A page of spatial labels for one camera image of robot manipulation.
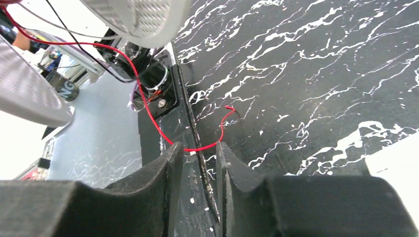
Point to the dark printed can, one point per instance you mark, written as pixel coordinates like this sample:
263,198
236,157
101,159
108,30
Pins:
63,86

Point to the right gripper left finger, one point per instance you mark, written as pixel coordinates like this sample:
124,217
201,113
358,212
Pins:
143,204

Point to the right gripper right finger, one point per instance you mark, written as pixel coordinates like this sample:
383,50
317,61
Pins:
254,205

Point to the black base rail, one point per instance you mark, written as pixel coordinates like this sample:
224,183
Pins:
191,124

